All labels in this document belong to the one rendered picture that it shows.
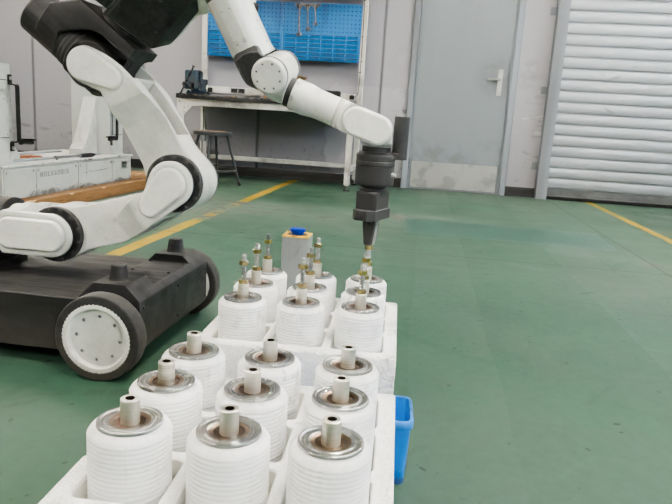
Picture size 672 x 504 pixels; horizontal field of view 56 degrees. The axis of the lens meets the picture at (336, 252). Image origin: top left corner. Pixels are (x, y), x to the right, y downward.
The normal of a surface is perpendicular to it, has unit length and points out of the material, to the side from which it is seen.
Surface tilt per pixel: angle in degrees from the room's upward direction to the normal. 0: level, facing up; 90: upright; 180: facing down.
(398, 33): 90
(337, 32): 90
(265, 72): 104
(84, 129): 62
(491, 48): 90
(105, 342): 90
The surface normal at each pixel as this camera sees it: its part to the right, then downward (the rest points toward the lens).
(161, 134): -0.14, 0.19
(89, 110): -0.11, -0.21
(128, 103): 0.02, 0.57
